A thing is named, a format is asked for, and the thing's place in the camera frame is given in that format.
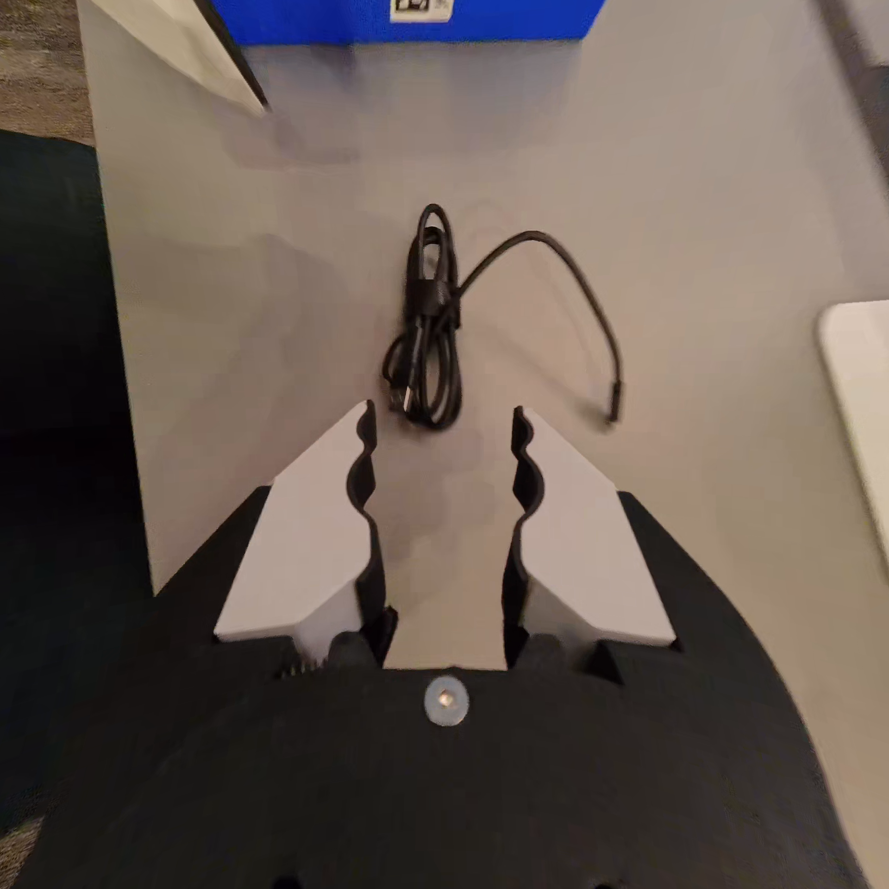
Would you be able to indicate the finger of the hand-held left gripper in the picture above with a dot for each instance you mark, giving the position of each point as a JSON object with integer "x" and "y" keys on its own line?
{"x": 167, "y": 28}

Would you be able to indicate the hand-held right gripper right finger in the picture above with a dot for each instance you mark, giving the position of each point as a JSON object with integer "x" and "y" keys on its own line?
{"x": 590, "y": 562}

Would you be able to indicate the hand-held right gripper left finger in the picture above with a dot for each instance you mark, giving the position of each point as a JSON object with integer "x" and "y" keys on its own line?
{"x": 298, "y": 555}

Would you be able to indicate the blue plastic bin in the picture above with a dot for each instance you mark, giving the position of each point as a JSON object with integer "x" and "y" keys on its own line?
{"x": 312, "y": 21}

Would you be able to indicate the person's dark trousers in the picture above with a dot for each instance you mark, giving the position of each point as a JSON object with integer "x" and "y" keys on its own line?
{"x": 55, "y": 417}

